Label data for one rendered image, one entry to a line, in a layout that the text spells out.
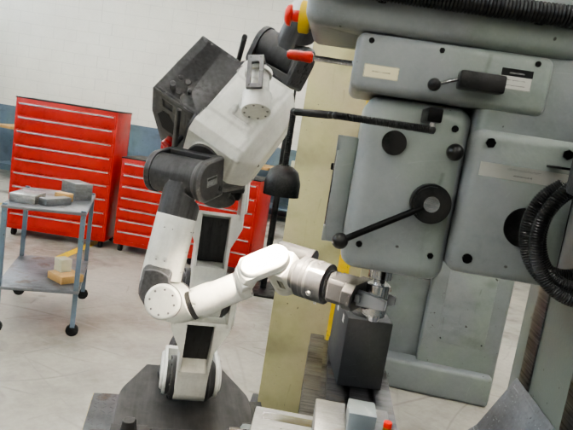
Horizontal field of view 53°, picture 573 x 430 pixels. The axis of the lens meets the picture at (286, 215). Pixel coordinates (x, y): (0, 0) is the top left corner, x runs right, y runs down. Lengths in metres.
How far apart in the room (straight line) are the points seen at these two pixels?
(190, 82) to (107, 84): 9.63
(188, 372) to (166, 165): 0.82
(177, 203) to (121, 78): 9.69
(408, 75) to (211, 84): 0.54
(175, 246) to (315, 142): 1.69
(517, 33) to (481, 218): 0.31
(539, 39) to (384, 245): 0.43
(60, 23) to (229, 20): 3.08
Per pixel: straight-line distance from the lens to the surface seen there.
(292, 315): 3.01
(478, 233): 1.06
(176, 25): 10.72
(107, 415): 2.35
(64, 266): 4.16
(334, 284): 1.16
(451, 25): 1.04
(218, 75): 1.41
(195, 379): 1.92
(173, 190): 1.27
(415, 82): 1.03
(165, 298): 1.25
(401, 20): 1.03
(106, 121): 6.19
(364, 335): 1.53
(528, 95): 1.06
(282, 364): 3.10
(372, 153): 1.04
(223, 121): 1.34
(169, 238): 1.27
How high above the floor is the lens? 1.54
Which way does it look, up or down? 8 degrees down
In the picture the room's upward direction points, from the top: 9 degrees clockwise
